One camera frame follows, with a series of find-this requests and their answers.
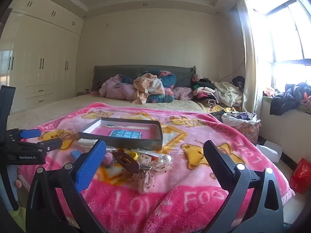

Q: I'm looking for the cream curtain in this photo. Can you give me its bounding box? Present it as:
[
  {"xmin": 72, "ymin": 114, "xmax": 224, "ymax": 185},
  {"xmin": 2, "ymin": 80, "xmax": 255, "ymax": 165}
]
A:
[{"xmin": 236, "ymin": 0, "xmax": 264, "ymax": 113}]

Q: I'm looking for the peach patterned blanket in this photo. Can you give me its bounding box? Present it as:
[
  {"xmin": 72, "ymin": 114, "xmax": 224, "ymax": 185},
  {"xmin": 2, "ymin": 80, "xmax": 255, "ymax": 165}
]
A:
[{"xmin": 133, "ymin": 73, "xmax": 166, "ymax": 105}]

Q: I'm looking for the pink quilt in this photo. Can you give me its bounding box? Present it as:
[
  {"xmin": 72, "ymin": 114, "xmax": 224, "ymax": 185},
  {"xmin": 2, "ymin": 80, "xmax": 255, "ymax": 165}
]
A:
[{"xmin": 99, "ymin": 75, "xmax": 136, "ymax": 101}]

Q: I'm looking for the brown hair clip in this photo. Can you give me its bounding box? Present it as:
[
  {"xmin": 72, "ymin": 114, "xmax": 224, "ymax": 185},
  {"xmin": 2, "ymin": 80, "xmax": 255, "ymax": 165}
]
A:
[{"xmin": 111, "ymin": 150, "xmax": 140, "ymax": 173}]

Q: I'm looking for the clear plastic packet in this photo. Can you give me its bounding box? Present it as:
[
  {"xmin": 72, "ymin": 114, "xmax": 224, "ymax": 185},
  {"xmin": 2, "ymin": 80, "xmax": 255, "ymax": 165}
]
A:
[{"xmin": 138, "ymin": 148, "xmax": 166, "ymax": 159}]

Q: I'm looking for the small blue box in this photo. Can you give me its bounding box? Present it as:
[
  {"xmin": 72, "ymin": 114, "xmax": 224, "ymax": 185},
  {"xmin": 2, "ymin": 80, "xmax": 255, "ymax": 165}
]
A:
[{"xmin": 70, "ymin": 149, "xmax": 84, "ymax": 161}]

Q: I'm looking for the floral basket with clothes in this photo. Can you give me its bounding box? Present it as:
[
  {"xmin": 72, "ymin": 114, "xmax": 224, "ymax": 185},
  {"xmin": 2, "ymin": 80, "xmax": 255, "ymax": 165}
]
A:
[{"xmin": 222, "ymin": 111, "xmax": 262, "ymax": 146}]

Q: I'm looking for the pink fluffy cloth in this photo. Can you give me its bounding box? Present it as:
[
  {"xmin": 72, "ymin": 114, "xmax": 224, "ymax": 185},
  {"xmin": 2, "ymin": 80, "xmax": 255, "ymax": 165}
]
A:
[{"xmin": 172, "ymin": 87, "xmax": 193, "ymax": 100}]

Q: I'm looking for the red bag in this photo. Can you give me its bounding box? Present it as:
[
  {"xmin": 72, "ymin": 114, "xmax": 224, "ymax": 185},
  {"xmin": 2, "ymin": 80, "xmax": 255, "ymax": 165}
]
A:
[{"xmin": 289, "ymin": 158, "xmax": 311, "ymax": 195}]

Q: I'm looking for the window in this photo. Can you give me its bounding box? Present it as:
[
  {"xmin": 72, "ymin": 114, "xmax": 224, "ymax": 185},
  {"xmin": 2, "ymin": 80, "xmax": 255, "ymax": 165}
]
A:
[{"xmin": 245, "ymin": 0, "xmax": 311, "ymax": 95}]

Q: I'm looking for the pink pom-pom hair tie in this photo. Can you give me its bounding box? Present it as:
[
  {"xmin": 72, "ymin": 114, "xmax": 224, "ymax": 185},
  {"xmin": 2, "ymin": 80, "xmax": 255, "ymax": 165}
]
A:
[{"xmin": 103, "ymin": 153, "xmax": 114, "ymax": 168}]

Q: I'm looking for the pile of mixed clothes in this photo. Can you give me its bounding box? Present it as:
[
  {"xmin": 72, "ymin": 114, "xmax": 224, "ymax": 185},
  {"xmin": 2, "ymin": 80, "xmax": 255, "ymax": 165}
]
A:
[{"xmin": 191, "ymin": 74, "xmax": 245, "ymax": 113}]

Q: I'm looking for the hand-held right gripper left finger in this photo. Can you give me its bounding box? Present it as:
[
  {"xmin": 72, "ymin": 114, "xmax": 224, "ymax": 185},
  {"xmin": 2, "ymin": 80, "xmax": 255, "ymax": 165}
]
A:
[{"xmin": 25, "ymin": 139, "xmax": 107, "ymax": 233}]

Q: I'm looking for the grey shallow cardboard box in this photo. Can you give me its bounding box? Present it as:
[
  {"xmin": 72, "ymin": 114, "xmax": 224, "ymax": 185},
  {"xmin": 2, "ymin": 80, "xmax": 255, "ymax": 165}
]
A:
[{"xmin": 78, "ymin": 117, "xmax": 163, "ymax": 151}]

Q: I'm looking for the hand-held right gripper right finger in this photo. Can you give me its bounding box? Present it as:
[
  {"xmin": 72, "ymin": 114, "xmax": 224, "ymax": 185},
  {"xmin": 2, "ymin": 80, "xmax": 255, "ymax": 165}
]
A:
[{"xmin": 203, "ymin": 139, "xmax": 285, "ymax": 233}]

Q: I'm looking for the white box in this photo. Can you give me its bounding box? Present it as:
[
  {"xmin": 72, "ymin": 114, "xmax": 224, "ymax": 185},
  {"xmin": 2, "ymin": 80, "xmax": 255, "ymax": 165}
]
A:
[{"xmin": 256, "ymin": 140, "xmax": 283, "ymax": 163}]

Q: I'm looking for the white wardrobe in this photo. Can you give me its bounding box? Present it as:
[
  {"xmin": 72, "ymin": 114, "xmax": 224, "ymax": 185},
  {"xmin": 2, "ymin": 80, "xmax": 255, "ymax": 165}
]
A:
[{"xmin": 0, "ymin": 0, "xmax": 84, "ymax": 117}]

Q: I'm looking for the blue floral duvet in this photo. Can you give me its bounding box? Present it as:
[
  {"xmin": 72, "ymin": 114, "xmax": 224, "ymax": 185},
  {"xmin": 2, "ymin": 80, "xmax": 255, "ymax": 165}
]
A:
[{"xmin": 121, "ymin": 71, "xmax": 176, "ymax": 103}]

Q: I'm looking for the pink printed blanket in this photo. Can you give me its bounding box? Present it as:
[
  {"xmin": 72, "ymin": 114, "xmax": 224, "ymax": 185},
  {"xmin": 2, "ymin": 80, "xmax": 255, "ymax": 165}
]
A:
[{"xmin": 7, "ymin": 102, "xmax": 295, "ymax": 233}]

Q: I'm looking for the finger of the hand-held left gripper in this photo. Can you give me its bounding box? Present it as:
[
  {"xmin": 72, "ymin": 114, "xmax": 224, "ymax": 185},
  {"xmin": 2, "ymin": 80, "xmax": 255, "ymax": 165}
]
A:
[
  {"xmin": 5, "ymin": 138, "xmax": 63, "ymax": 155},
  {"xmin": 5, "ymin": 129, "xmax": 42, "ymax": 143}
]

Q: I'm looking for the beige dotted hair bow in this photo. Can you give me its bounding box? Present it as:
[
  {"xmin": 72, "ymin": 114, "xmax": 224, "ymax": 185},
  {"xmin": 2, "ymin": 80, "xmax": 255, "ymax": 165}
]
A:
[{"xmin": 121, "ymin": 154, "xmax": 174, "ymax": 195}]

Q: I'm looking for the black puffer jacket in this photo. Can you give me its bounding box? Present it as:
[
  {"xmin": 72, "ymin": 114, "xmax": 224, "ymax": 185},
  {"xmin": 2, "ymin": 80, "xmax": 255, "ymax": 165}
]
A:
[{"xmin": 270, "ymin": 82, "xmax": 311, "ymax": 116}]

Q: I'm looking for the pearly clear hair claw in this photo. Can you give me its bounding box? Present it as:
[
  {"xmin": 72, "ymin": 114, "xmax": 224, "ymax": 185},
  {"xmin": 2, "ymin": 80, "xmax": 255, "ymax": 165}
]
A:
[{"xmin": 155, "ymin": 153, "xmax": 172, "ymax": 169}]

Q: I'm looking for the pink book with teal label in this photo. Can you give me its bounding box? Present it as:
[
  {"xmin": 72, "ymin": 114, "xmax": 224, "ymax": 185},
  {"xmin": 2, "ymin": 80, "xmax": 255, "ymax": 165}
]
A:
[{"xmin": 90, "ymin": 124, "xmax": 156, "ymax": 140}]

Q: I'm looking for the pile of clothes and bedding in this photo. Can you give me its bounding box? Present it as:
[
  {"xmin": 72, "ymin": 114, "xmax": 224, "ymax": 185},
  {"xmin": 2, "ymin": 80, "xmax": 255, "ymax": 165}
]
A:
[{"xmin": 92, "ymin": 65, "xmax": 197, "ymax": 95}]

